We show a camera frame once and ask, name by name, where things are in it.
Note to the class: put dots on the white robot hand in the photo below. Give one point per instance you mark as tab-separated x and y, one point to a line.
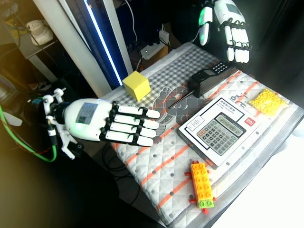
228	14
85	118

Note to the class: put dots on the black card payment terminal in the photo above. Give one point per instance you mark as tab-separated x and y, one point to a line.
202	83

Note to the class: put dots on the yellow cube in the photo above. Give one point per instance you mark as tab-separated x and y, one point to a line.
137	86

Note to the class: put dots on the white plug adapter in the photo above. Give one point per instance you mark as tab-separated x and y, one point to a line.
164	35

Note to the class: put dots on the white pillar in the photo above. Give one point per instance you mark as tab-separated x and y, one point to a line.
71	47

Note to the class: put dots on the blue light strip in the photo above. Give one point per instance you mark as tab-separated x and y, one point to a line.
102	40

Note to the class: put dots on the white side table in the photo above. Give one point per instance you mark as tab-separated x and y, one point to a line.
40	52

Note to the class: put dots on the white power strip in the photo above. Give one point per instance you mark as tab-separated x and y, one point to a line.
149	51

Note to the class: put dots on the grey quilt with bear print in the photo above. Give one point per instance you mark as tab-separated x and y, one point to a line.
161	166

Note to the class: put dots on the bag of yellow beads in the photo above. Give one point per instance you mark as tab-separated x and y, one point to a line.
268	102

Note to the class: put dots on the orange green toy brick assembly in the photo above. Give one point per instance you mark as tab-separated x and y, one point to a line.
202	185

